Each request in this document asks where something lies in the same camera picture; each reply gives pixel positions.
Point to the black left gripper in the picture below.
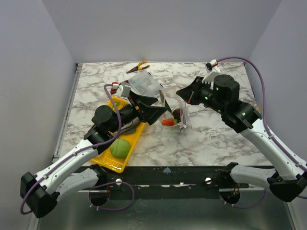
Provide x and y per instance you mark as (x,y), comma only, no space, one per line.
(146,111)

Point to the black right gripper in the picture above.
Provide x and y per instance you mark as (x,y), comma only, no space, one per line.
(194,92)

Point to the grey fish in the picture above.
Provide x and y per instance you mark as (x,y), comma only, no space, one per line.
(130,128)

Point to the clear pink dotted zip bag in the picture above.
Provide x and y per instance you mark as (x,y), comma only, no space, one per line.
(174,102)

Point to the green cabbage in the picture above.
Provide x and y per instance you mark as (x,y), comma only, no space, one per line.
(120,148)

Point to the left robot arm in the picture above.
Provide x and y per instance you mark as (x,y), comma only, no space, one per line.
(42,191)

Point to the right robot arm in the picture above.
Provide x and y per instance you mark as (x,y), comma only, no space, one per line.
(287,179)

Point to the clear plastic screw box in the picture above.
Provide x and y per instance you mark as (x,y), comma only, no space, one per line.
(143,83)

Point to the red black utility knife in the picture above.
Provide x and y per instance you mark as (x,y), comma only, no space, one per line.
(116,87)

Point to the yellow plastic tray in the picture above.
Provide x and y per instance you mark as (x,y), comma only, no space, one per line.
(105,159)

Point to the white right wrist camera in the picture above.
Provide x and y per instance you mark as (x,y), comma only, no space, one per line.
(214,71)

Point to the yellow handled pliers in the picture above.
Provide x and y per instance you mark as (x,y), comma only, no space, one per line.
(138,67)

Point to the black metal base rail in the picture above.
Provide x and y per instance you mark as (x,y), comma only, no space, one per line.
(162,182)

